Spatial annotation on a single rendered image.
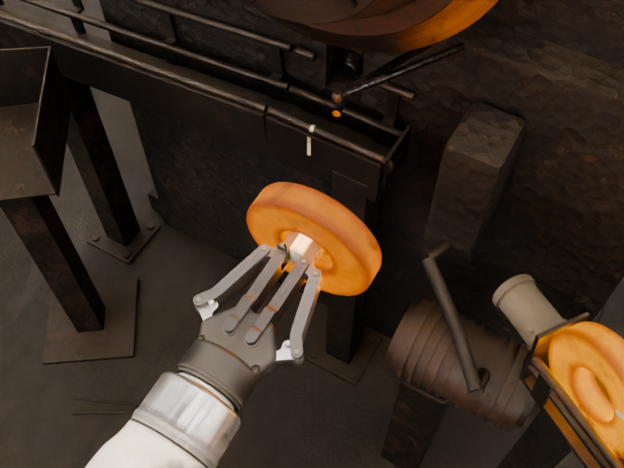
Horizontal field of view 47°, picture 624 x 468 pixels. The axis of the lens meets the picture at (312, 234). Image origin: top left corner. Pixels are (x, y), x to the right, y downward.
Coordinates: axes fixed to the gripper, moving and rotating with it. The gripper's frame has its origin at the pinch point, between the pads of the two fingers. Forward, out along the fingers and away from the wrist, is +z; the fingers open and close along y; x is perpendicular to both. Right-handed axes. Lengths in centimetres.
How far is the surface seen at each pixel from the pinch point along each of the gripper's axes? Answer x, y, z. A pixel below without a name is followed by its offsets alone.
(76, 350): -83, -58, -9
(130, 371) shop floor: -84, -45, -7
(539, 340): -13.3, 26.5, 7.2
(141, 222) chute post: -85, -67, 26
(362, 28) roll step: 8.8, -5.7, 21.7
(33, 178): -24, -51, 0
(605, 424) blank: -15.3, 36.7, 2.1
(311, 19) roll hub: 14.1, -8.4, 15.3
